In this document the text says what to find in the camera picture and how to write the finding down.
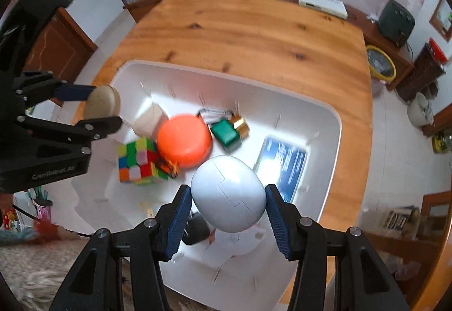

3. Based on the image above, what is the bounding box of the clear plastic sticker box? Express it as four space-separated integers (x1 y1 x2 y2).
254 137 307 202

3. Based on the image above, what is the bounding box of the wooden chair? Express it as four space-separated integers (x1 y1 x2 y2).
366 212 451 310

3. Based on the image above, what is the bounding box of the white handheld scanner device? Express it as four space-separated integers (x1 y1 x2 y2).
201 220 267 268

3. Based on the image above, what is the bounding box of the colourful rubik cube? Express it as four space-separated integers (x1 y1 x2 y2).
117 137 169 185

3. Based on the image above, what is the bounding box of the orange round disc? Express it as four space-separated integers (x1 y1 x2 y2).
156 114 212 169

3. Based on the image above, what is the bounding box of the dark green air fryer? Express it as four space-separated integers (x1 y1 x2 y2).
377 0 415 47

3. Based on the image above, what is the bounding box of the white router box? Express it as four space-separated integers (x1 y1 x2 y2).
298 0 349 20

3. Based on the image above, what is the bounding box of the black power adapter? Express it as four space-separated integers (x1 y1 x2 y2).
182 212 211 246

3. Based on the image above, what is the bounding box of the white egg-shaped device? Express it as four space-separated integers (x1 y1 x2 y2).
190 155 267 233

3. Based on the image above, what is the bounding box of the dark wicker basket red lid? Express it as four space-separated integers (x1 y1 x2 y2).
396 38 448 102

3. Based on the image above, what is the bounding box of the gold round compact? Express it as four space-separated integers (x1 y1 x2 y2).
84 86 121 119

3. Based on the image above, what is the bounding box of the beige block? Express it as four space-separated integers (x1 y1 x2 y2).
132 102 169 141

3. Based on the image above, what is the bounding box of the white bucket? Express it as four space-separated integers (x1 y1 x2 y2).
407 92 434 128

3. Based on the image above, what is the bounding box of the pink bin yellow rim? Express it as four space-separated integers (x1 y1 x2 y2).
366 45 397 97

